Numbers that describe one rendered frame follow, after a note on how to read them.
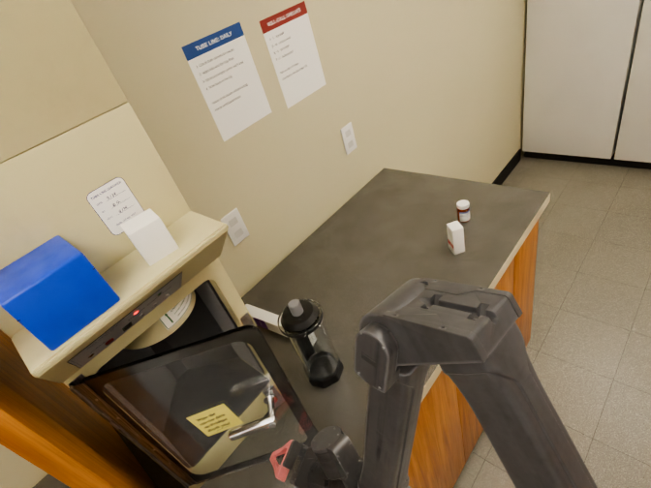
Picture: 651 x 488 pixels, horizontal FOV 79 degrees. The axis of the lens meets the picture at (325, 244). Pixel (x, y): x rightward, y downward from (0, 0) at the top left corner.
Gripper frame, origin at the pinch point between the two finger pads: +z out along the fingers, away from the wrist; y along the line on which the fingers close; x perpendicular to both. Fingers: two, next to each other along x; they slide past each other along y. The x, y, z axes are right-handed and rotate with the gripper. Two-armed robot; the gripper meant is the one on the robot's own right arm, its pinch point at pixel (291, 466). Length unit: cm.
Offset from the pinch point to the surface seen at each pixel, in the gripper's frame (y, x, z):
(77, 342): 48.2, 0.7, -11.1
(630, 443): -135, -62, -19
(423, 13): 18, -187, 8
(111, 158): 61, -23, -11
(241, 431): 17.0, -0.4, -5.3
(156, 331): 36.2, -9.4, 6.8
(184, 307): 34.5, -15.9, 6.1
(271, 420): 14.9, -3.7, -9.5
